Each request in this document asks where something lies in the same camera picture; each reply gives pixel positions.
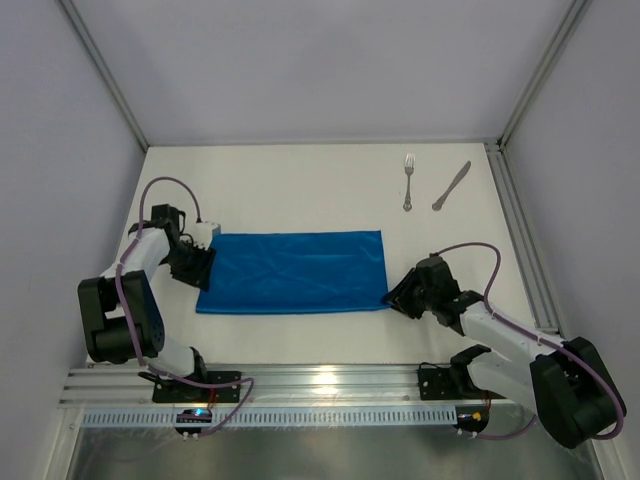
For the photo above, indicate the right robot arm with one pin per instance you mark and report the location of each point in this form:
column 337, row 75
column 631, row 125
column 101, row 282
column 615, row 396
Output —
column 563, row 383

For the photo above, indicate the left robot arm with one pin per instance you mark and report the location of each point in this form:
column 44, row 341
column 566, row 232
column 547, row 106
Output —
column 120, row 315

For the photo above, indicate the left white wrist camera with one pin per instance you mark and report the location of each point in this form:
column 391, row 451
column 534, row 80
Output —
column 203, row 233

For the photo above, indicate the aluminium rail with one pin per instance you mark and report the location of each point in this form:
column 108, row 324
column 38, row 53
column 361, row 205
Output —
column 536, row 285
column 313, row 385

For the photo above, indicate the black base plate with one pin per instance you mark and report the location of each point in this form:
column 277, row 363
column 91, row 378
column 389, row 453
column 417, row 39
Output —
column 446, row 382
column 169, row 391

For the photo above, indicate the controller board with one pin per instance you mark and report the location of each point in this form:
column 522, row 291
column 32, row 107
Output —
column 471, row 421
column 190, row 423

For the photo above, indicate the left controller board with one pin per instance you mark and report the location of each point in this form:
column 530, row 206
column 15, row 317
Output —
column 190, row 423

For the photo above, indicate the right aluminium frame post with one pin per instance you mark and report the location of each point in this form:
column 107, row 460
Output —
column 550, row 57

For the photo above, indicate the silver table knife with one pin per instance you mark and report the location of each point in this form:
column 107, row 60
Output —
column 460, row 175

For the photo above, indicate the right controller board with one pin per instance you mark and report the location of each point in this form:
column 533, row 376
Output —
column 471, row 421

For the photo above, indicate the left aluminium frame post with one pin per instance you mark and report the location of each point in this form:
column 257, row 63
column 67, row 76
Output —
column 80, row 29

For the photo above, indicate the slotted cable duct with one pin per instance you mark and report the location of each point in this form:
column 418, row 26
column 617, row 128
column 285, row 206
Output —
column 277, row 417

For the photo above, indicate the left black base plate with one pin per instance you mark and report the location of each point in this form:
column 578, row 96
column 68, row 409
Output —
column 169, row 391

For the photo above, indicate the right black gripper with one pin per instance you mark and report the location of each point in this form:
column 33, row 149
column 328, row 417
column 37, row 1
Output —
column 413, row 291

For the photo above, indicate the aluminium front rail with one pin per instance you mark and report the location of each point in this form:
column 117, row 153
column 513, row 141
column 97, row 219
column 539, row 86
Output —
column 313, row 385

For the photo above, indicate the aluminium frame post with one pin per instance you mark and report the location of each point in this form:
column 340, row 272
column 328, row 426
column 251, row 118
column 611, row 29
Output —
column 550, row 57
column 80, row 29

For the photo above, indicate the blue cloth napkin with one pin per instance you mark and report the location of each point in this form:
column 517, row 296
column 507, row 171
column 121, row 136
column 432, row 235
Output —
column 296, row 274

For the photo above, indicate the silver fork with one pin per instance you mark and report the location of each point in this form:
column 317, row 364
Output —
column 409, row 167

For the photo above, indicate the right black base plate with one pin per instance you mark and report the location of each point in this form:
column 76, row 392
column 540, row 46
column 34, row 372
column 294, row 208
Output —
column 446, row 382

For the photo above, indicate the right side aluminium rail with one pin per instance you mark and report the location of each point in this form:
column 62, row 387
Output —
column 536, row 285

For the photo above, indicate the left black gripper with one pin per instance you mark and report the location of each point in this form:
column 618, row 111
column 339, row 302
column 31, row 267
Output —
column 191, row 262

